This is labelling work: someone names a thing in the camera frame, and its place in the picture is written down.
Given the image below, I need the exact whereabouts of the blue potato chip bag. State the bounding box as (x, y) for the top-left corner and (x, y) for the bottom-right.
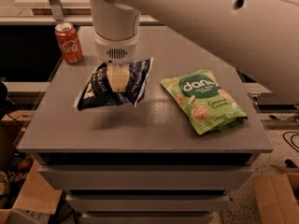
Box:
(74, 58), (153, 111)

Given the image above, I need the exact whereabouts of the red coke can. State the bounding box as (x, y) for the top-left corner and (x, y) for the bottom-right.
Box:
(55, 22), (83, 64)

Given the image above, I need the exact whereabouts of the grey drawer cabinet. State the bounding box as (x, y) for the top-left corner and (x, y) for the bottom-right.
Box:
(19, 26), (273, 224)

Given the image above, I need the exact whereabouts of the cardboard box right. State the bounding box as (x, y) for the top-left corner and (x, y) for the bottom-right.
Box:
(251, 173), (299, 224)

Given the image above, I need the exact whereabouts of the black cable on floor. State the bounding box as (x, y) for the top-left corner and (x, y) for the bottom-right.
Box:
(282, 131), (299, 153)

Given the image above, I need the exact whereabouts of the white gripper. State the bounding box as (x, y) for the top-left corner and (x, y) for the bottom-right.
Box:
(93, 32), (139, 92)

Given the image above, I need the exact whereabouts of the cardboard box left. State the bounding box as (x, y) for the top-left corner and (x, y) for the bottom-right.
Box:
(0, 161), (62, 224)

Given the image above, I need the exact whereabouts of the green rice crisps bag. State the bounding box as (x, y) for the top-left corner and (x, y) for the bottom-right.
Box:
(161, 70), (248, 135)

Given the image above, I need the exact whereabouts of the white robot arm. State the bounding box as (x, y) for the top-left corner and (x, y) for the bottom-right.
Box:
(110, 0), (299, 105)

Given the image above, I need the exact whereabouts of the cardboard box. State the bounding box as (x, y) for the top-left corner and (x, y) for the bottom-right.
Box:
(0, 161), (62, 224)
(251, 173), (299, 224)

